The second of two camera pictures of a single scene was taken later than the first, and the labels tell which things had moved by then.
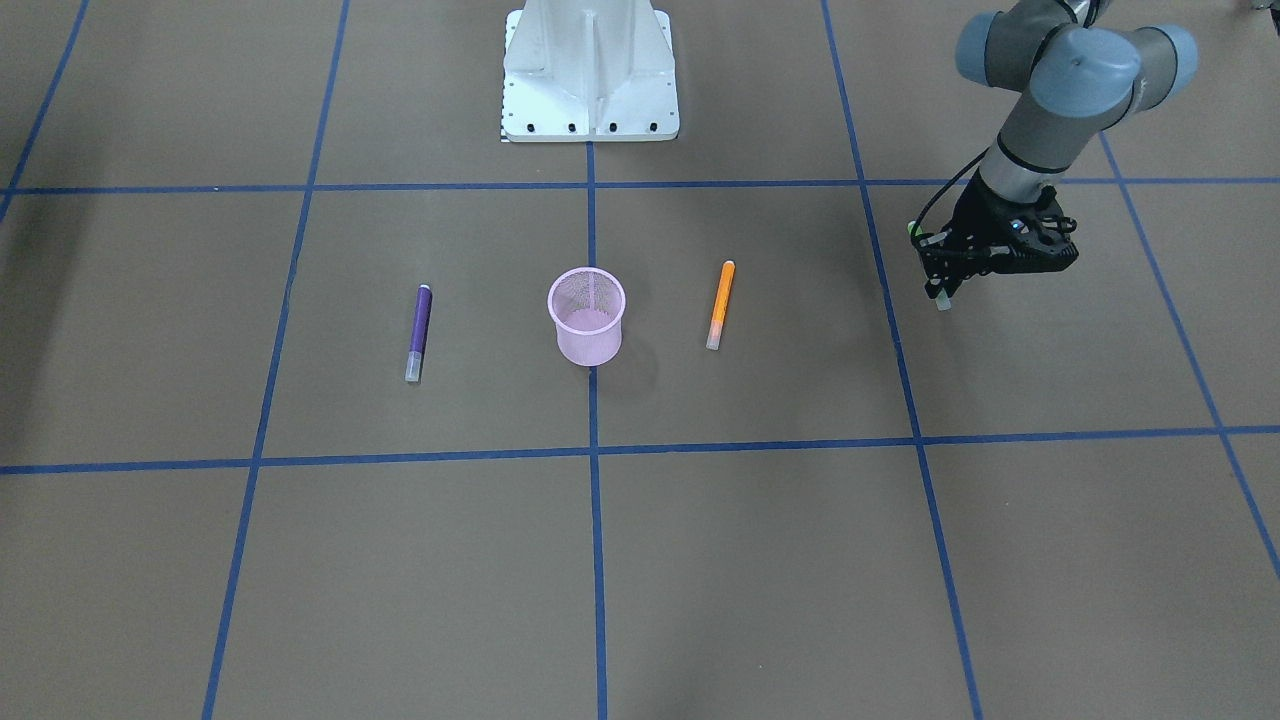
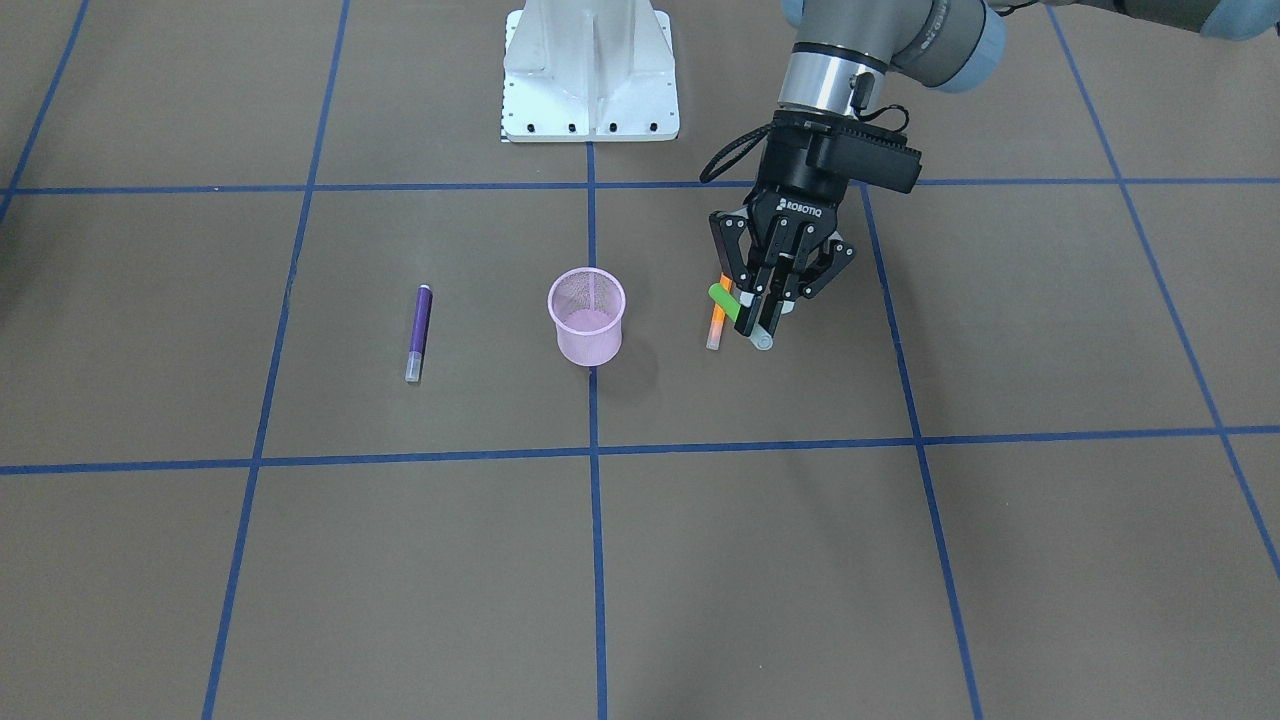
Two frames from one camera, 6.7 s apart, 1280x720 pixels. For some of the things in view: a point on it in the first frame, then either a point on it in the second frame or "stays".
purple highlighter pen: x=418 y=335 stays
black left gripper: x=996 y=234 → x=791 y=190
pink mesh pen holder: x=588 y=305 stays
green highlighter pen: x=942 y=298 → x=724 y=300
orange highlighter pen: x=721 y=306 stays
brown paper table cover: x=1056 y=497 stays
